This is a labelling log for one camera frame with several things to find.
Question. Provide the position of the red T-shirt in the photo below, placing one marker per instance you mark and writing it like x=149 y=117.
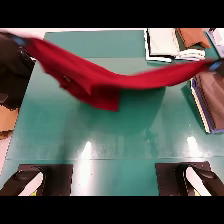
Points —
x=96 y=83

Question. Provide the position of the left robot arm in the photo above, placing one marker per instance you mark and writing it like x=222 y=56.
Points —
x=20 y=181

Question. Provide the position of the large white folded garment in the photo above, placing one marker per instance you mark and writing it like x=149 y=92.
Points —
x=162 y=41

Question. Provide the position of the small white folded garment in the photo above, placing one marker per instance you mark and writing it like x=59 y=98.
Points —
x=191 y=55

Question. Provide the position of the grey brown folded garment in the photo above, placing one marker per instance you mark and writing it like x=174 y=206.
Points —
x=213 y=96

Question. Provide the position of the black garment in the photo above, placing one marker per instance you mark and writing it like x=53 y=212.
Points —
x=11 y=83

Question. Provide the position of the light brown garment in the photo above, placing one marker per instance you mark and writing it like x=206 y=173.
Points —
x=7 y=118

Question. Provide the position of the rust brown folded garment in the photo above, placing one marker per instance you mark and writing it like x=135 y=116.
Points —
x=193 y=36

